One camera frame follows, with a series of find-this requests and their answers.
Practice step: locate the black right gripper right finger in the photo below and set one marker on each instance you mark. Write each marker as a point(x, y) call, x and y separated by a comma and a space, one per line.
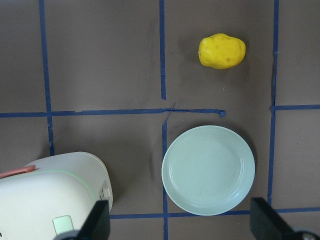
point(267, 224)

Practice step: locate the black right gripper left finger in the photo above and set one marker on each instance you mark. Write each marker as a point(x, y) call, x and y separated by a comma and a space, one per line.
point(96, 226)

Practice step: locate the light green plate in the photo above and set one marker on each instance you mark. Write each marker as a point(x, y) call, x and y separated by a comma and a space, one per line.
point(208, 170)

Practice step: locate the white rice cooker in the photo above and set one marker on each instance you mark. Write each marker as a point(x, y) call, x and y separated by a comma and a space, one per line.
point(51, 196)

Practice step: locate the yellow toy potato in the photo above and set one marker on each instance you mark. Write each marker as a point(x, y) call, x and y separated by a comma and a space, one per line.
point(221, 51)

